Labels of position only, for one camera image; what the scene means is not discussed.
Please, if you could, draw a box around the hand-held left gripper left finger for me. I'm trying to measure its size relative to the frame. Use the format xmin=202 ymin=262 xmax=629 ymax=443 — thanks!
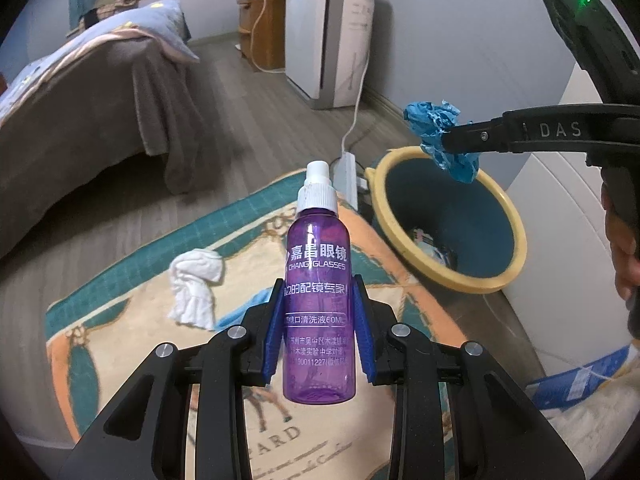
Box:
xmin=59 ymin=277 xmax=286 ymax=480

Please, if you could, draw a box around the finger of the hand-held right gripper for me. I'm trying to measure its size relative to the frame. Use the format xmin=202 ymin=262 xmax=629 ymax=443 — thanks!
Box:
xmin=442 ymin=114 xmax=507 ymax=154

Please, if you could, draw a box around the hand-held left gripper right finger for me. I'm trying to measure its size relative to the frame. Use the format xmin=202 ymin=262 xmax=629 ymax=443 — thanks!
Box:
xmin=352 ymin=274 xmax=586 ymax=480

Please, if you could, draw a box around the blue paper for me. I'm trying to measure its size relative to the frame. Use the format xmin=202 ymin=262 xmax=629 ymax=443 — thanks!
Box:
xmin=403 ymin=100 xmax=482 ymax=184

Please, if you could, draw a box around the yellow-rimmed teal trash bin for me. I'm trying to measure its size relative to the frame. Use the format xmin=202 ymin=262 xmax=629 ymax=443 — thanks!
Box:
xmin=364 ymin=146 xmax=528 ymax=295

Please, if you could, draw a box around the purple spray bottle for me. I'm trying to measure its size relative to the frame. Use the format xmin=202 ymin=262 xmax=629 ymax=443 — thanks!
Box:
xmin=281 ymin=160 xmax=357 ymax=405

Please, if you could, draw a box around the person's right hand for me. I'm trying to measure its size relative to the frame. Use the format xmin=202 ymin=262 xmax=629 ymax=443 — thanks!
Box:
xmin=603 ymin=185 xmax=640 ymax=302

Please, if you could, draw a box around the light blue cloth piece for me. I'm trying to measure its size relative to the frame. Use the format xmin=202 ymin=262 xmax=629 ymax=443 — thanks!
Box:
xmin=212 ymin=294 xmax=275 ymax=332

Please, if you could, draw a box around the white crumpled tissue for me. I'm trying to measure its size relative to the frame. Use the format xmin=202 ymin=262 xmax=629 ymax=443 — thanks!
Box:
xmin=169 ymin=249 xmax=226 ymax=331

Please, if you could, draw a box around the white wardrobe door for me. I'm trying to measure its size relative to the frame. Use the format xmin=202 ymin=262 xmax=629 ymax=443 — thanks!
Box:
xmin=502 ymin=0 xmax=640 ymax=376

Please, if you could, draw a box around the teal and orange patterned rug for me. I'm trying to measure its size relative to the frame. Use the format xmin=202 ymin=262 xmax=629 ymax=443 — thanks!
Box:
xmin=45 ymin=165 xmax=546 ymax=480

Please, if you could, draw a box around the white power strip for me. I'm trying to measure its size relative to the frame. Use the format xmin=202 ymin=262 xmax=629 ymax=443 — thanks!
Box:
xmin=332 ymin=154 xmax=367 ymax=211

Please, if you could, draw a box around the white air purifier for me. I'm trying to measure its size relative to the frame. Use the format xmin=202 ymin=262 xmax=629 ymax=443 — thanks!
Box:
xmin=284 ymin=0 xmax=377 ymax=111

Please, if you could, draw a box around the blue cardboard box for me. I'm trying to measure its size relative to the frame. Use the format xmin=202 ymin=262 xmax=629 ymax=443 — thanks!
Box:
xmin=522 ymin=345 xmax=633 ymax=413

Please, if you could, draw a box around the wooden cabinet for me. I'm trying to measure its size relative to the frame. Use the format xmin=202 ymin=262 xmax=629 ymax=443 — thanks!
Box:
xmin=236 ymin=0 xmax=287 ymax=73

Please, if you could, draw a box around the white fluffy mat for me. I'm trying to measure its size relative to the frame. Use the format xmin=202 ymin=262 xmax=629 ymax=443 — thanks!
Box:
xmin=542 ymin=375 xmax=640 ymax=480

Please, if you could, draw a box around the bed with grey-brown cover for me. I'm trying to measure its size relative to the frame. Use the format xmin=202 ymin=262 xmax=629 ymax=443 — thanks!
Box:
xmin=0 ymin=2 xmax=223 ymax=261

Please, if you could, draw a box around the plaid cushion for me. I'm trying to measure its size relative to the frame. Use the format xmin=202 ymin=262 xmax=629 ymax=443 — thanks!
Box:
xmin=90 ymin=0 xmax=147 ymax=17

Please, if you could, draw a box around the white power cable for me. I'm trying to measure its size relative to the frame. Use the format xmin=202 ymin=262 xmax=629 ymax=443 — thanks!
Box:
xmin=341 ymin=55 xmax=372 ymax=158

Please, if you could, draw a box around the white cable at cabinet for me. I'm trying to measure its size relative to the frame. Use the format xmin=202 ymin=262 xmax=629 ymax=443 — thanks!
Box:
xmin=249 ymin=0 xmax=286 ymax=74

